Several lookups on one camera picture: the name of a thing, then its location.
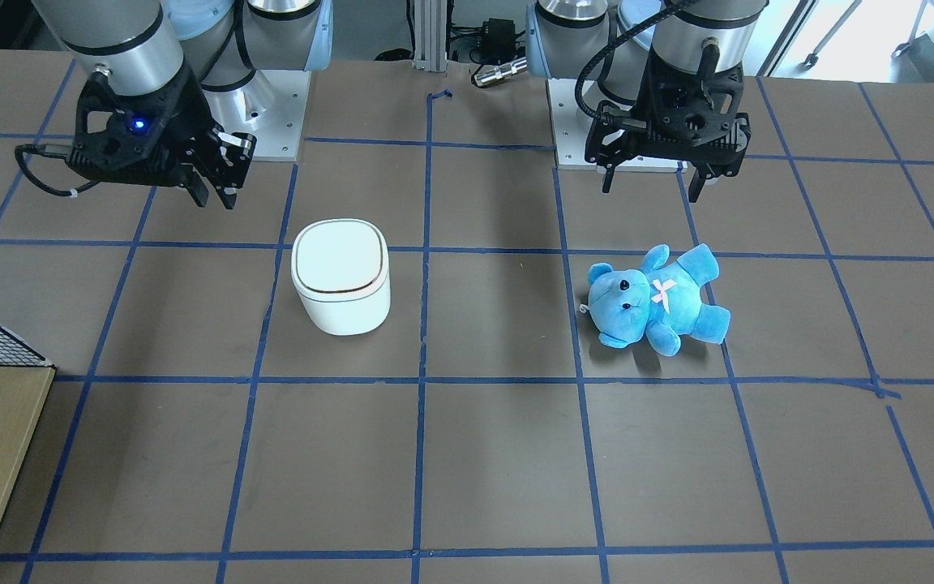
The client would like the blue teddy bear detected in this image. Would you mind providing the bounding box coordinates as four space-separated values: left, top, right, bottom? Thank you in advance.
581 243 731 356

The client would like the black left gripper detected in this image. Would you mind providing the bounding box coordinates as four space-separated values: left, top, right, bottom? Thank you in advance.
583 57 752 204

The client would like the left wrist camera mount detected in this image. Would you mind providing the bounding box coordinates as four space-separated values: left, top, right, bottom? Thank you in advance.
574 1 767 164

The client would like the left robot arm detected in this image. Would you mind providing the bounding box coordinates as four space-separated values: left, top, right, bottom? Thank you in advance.
525 1 767 202

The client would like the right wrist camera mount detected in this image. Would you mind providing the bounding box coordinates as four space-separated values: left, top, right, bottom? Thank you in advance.
14 69 192 197

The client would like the white desktop trash can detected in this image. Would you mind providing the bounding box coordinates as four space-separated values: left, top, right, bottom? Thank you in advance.
290 218 392 336

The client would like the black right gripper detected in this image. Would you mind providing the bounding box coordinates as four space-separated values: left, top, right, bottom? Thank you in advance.
66 69 257 210

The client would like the aluminium frame post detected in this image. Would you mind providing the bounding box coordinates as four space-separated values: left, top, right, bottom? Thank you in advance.
407 1 452 74

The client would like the black box behind table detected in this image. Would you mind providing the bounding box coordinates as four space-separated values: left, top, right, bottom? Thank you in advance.
478 18 516 64

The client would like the silver metal cylinder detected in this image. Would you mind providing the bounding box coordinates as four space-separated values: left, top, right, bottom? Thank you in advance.
470 57 529 89

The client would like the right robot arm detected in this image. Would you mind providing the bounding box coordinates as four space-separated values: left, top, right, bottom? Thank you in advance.
15 1 333 209

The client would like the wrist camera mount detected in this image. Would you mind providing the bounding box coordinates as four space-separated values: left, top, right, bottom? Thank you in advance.
14 69 192 197
574 1 767 164

